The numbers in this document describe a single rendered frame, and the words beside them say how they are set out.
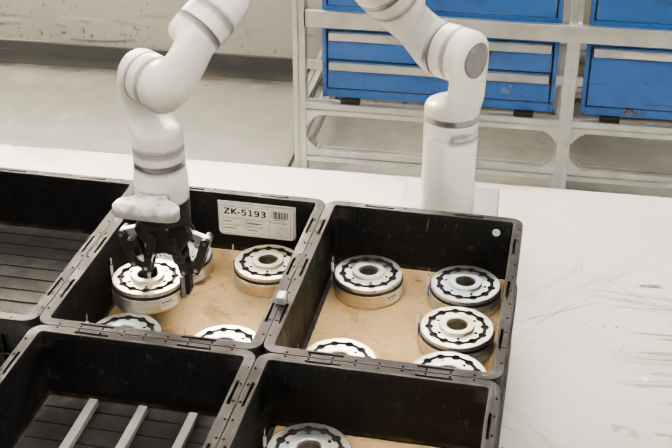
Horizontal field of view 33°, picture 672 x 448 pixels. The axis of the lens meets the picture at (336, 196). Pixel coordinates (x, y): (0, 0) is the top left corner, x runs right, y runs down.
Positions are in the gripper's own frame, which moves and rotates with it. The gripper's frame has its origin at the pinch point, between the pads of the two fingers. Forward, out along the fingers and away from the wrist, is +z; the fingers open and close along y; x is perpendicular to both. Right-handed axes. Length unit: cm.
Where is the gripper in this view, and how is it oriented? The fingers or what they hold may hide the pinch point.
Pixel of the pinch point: (168, 283)
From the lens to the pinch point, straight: 166.0
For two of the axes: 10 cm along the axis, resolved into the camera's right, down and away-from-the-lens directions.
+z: 0.0, 8.8, 4.7
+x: -2.1, 4.6, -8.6
